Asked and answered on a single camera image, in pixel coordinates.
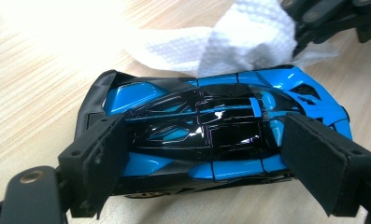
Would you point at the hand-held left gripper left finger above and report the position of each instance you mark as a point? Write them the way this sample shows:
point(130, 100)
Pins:
point(96, 165)

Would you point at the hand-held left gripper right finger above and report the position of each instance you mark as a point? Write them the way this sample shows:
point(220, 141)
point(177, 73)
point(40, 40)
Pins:
point(326, 165)

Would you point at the white wet wipe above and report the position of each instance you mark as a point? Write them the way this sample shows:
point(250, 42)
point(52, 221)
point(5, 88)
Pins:
point(245, 40)

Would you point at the blue toy car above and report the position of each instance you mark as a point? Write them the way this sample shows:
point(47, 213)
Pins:
point(205, 124)

